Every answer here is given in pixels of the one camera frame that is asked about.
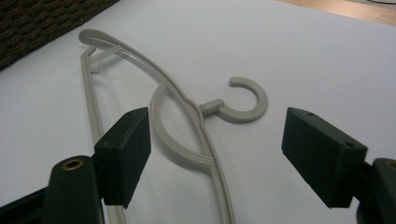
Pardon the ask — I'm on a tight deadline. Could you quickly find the beige plastic clothes hanger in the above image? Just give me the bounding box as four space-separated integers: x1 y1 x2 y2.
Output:
78 28 269 224

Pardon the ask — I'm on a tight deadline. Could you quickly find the dark woven basket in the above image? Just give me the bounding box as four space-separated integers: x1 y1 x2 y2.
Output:
0 0 120 72

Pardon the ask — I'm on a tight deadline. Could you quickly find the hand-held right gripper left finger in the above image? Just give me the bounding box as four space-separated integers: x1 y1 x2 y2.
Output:
42 106 152 224

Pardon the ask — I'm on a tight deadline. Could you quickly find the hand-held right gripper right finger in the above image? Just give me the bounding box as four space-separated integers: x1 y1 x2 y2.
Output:
281 106 396 224

